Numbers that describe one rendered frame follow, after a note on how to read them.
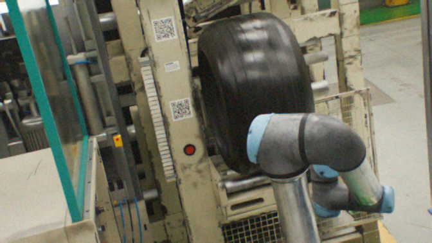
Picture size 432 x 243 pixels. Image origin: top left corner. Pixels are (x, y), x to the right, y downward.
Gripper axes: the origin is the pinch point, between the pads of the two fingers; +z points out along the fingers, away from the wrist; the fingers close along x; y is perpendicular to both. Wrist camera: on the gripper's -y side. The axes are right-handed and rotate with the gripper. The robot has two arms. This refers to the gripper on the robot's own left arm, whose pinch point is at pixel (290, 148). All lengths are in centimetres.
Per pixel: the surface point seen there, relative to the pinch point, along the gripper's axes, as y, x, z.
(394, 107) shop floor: -66, -196, 296
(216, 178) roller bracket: -8.2, 25.1, 15.2
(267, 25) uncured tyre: 42.4, -2.7, 9.4
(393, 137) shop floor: -75, -156, 230
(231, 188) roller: -12.8, 20.8, 14.2
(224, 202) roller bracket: -16.3, 24.7, 11.0
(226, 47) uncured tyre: 38.3, 13.9, 5.4
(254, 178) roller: -11.6, 11.4, 14.7
